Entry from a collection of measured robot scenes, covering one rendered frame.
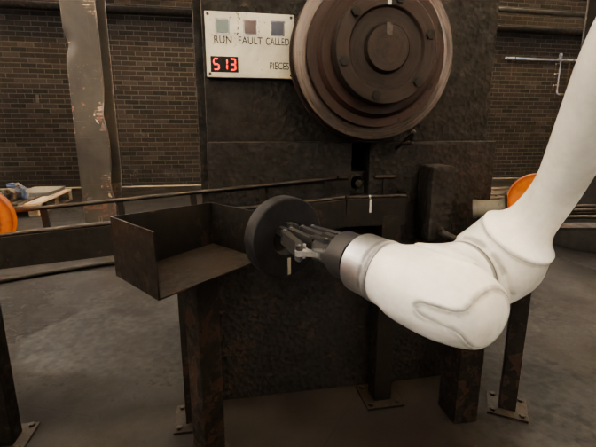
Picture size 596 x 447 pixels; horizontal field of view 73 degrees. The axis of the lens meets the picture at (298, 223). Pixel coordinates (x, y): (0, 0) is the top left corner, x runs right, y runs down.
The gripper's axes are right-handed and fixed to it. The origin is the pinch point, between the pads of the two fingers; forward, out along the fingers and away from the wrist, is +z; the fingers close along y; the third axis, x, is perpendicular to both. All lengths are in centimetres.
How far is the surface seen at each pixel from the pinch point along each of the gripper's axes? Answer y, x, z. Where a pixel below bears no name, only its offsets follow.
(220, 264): -4.3, -13.2, 20.2
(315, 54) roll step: 30, 36, 32
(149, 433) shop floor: -17, -75, 48
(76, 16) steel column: 14, 89, 324
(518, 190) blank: 81, 1, -2
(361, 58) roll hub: 38, 36, 23
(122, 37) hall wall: 125, 128, 667
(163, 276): -16.6, -14.4, 22.8
